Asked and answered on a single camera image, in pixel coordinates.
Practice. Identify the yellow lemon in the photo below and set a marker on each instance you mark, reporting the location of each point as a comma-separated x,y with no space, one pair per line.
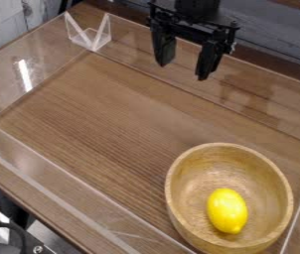
227,211

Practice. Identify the black metal bracket with screw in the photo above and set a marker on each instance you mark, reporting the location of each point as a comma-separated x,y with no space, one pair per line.
35,246

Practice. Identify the clear acrylic tray wall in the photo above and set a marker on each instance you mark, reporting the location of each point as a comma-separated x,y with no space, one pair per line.
94,123

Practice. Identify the brown wooden bowl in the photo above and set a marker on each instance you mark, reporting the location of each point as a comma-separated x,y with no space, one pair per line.
228,166

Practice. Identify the clear acrylic corner bracket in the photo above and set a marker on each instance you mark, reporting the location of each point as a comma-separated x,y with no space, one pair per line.
89,38

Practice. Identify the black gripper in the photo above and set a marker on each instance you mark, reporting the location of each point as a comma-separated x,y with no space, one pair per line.
197,21

